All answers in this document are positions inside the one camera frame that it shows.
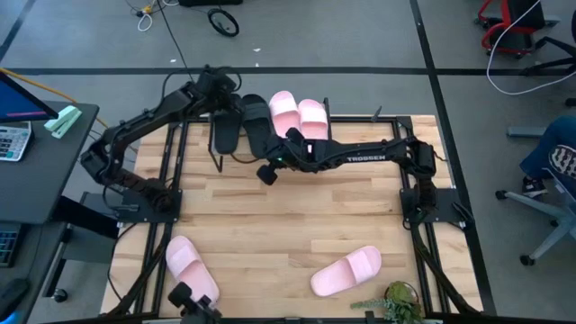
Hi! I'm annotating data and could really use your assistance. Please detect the black metal table frame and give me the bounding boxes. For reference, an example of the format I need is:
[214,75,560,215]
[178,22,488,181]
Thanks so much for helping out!
[107,114,485,324]

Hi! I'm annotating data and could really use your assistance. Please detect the computer keyboard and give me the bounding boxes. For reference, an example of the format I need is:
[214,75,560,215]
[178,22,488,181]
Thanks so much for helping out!
[0,219,23,269]

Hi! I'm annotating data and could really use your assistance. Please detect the computer monitor blue screen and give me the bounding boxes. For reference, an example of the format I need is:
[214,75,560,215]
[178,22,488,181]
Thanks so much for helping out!
[0,70,59,123]

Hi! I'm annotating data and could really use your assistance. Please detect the small green potted plant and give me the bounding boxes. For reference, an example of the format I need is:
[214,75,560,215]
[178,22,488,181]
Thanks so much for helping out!
[349,281,427,324]

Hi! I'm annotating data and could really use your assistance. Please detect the dark grey desk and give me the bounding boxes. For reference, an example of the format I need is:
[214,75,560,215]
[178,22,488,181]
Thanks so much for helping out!
[0,220,71,324]

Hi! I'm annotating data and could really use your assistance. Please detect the wooden shelf black metal legs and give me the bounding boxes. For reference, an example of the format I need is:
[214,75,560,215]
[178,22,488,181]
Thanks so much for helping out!
[207,95,333,175]

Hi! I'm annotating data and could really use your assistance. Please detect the black cable ring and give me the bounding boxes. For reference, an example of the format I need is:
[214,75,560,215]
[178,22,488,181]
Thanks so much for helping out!
[206,7,240,38]

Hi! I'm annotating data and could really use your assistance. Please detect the black desk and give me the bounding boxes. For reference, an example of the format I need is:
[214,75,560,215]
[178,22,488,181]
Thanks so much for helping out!
[0,101,100,225]

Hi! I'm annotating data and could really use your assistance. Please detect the grey office chair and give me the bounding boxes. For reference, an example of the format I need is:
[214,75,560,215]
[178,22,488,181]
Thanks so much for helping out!
[494,125,576,266]

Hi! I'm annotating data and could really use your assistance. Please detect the mint green stapler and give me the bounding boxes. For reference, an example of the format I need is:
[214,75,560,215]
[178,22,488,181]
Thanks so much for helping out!
[43,104,84,140]

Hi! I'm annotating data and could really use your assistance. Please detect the black hanging cable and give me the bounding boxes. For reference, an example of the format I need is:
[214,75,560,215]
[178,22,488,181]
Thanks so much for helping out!
[155,0,199,82]

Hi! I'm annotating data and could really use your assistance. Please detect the person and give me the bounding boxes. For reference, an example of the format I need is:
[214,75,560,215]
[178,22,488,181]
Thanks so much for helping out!
[519,114,576,199]

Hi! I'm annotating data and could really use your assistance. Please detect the black chair base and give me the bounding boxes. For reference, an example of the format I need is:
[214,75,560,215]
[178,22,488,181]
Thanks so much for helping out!
[521,35,576,77]

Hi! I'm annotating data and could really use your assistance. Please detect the pink slide sandal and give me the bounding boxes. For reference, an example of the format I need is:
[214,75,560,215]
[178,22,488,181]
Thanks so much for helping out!
[297,98,329,141]
[165,234,221,309]
[310,245,383,299]
[268,89,302,140]

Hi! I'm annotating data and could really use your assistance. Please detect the yellow hanging cable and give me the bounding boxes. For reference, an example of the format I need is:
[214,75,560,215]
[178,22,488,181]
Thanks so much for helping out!
[0,67,109,130]

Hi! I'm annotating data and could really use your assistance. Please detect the black computer mouse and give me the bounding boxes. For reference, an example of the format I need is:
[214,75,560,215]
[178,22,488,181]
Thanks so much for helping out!
[0,277,32,316]

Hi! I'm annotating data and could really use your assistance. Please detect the black slide sandal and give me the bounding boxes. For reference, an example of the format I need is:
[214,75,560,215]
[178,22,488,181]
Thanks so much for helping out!
[241,93,275,159]
[213,93,246,156]

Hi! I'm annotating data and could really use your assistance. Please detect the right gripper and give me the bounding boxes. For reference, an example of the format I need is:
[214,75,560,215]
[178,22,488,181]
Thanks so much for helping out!
[256,127,306,185]

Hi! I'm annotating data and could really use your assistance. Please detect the grey desk calculator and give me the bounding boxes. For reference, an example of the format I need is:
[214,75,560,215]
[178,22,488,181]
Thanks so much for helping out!
[0,120,32,162]

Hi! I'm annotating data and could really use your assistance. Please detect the white cable loop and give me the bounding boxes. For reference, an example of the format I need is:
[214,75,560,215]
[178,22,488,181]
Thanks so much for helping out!
[136,12,155,33]

